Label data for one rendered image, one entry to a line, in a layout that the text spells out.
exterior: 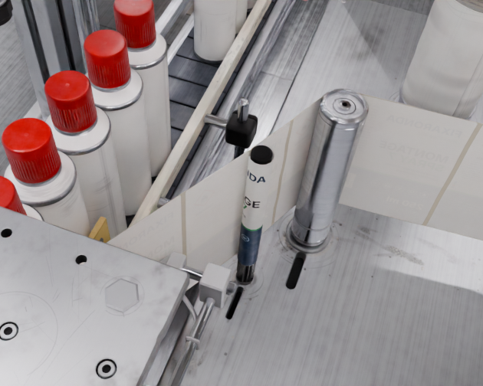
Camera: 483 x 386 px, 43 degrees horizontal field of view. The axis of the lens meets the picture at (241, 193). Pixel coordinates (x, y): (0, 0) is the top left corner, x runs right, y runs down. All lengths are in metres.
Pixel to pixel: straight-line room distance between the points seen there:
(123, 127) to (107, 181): 0.05
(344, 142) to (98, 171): 0.20
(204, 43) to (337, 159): 0.32
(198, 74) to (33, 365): 0.54
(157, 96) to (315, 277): 0.23
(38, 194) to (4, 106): 0.39
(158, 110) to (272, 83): 0.29
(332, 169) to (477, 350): 0.22
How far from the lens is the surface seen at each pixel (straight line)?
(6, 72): 0.87
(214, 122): 0.67
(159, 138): 0.61
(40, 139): 0.43
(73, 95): 0.45
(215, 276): 0.44
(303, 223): 0.58
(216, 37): 0.75
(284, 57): 0.87
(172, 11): 0.72
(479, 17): 0.62
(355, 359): 0.57
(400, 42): 0.86
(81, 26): 0.63
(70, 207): 0.47
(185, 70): 0.77
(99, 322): 0.28
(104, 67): 0.48
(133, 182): 0.58
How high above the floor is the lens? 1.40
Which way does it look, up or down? 53 degrees down
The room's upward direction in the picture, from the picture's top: 6 degrees clockwise
